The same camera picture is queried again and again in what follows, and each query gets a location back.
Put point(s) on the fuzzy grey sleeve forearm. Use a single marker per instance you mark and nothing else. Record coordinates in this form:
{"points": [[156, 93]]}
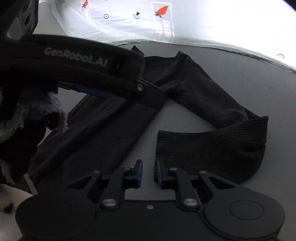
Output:
{"points": [[24, 121]]}

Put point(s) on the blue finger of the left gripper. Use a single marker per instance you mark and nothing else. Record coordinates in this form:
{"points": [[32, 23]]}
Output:
{"points": [[138, 91]]}

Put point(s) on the black knit sweater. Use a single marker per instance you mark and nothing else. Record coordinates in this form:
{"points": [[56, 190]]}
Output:
{"points": [[209, 130]]}

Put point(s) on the white carrot print storage bag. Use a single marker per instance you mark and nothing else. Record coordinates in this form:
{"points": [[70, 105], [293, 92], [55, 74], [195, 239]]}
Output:
{"points": [[262, 29]]}

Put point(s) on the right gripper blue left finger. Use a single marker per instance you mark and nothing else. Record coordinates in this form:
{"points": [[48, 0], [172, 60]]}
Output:
{"points": [[127, 177]]}

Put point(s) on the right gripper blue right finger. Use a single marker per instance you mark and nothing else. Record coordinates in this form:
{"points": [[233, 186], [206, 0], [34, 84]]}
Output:
{"points": [[170, 177]]}

